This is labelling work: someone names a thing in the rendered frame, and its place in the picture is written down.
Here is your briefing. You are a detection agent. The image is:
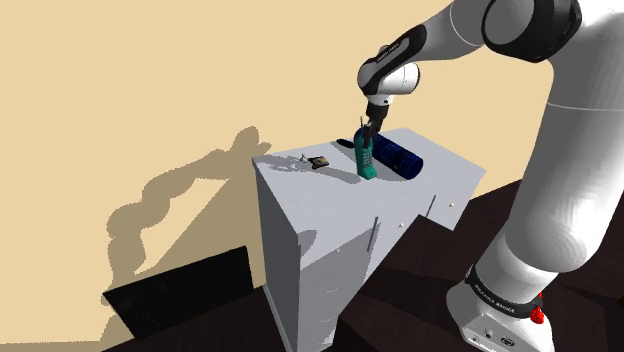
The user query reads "dark robot stand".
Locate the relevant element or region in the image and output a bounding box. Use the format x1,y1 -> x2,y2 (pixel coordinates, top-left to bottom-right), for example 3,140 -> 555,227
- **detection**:
325,180 -> 624,352

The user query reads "blue ribbed cylinder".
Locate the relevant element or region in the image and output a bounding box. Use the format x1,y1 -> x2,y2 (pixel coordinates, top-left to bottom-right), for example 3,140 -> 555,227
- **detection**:
354,127 -> 424,180

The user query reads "light grey chest of drawers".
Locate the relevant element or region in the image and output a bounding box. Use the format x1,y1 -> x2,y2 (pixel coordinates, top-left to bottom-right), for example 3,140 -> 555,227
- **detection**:
251,127 -> 487,352

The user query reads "green brick cordless phone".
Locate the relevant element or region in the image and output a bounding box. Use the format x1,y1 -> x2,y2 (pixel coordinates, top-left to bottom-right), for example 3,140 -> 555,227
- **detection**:
353,115 -> 379,181

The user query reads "black flat panel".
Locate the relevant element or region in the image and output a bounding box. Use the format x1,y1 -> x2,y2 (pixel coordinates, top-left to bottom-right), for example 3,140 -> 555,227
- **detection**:
102,245 -> 256,340

